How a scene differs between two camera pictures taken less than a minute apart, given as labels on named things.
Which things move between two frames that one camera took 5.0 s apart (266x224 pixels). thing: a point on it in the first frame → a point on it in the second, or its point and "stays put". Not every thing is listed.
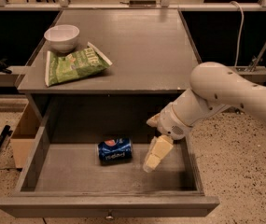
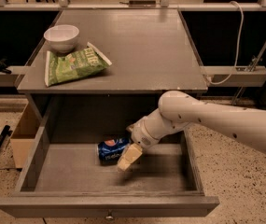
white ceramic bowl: x=62 y=38 stays put
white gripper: x=169 y=123 → x=142 y=137
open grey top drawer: x=84 y=157 stays put
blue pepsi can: x=116 y=149 stays put
